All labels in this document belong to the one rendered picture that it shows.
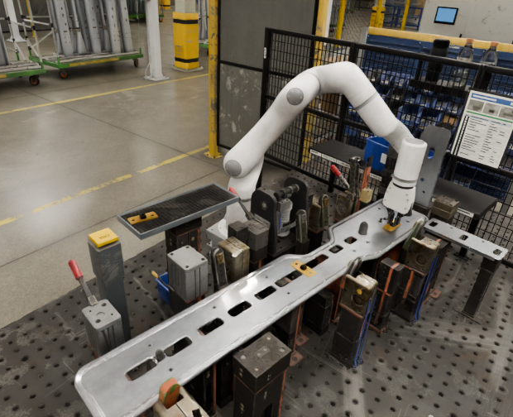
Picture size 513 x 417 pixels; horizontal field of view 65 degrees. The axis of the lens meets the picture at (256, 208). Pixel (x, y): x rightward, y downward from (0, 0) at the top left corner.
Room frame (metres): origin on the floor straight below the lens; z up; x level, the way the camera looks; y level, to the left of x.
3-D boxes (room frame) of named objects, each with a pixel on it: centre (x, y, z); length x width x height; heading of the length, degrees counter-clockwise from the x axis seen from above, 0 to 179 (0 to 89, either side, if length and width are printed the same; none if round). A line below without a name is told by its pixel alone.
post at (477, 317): (1.21, -0.87, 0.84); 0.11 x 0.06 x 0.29; 45
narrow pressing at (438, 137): (1.54, -0.68, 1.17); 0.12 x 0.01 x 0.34; 45
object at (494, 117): (1.69, -0.95, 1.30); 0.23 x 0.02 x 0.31; 45
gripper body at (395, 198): (1.33, -0.53, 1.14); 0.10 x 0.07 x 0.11; 46
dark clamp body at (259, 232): (1.15, 0.00, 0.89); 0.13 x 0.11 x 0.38; 45
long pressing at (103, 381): (1.01, -0.15, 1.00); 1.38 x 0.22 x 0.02; 135
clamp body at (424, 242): (1.18, -0.60, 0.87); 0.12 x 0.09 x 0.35; 45
